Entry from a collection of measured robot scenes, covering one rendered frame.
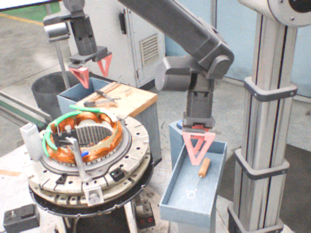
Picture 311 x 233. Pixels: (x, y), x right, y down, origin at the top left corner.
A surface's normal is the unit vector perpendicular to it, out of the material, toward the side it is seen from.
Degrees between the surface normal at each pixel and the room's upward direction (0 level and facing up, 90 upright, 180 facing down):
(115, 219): 0
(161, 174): 0
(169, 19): 105
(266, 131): 90
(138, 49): 90
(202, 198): 0
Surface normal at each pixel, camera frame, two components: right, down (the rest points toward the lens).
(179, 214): -0.31, 0.54
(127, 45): -0.65, 0.45
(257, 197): 0.22, 0.51
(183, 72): 0.24, 0.74
